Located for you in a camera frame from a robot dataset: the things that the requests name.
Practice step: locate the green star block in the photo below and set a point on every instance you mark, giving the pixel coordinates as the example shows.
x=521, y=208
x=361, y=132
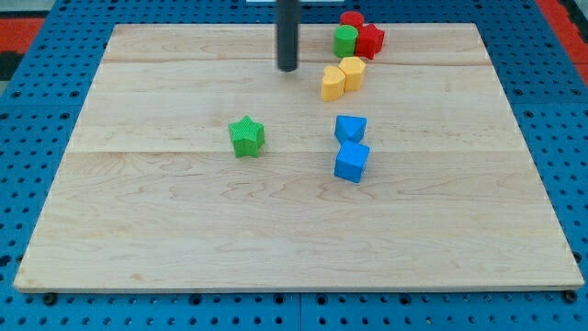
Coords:
x=247, y=137

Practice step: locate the red star block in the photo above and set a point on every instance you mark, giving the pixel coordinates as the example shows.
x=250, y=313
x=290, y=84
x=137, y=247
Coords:
x=369, y=41

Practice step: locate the blue cube block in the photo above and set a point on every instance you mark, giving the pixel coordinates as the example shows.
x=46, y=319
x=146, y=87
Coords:
x=351, y=161

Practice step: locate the blue triangle block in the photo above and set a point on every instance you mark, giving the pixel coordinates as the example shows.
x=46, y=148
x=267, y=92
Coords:
x=350, y=128

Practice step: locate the yellow heart block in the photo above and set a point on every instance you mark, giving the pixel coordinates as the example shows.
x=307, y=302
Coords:
x=333, y=83

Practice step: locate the wooden board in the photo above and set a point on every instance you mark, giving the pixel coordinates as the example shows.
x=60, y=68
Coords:
x=150, y=197

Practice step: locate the yellow hexagon block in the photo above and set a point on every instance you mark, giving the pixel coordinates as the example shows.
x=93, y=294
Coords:
x=354, y=69

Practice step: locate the green cylinder block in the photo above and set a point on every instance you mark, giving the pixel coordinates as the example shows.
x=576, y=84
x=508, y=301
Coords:
x=345, y=37

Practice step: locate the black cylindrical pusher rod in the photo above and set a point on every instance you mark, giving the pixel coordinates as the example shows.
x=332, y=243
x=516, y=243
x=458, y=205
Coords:
x=287, y=24

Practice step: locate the red cylinder block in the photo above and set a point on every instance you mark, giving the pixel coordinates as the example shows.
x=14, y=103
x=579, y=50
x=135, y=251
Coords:
x=352, y=18

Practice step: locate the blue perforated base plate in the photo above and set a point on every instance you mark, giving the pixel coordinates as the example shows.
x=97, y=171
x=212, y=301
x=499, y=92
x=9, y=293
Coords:
x=45, y=95

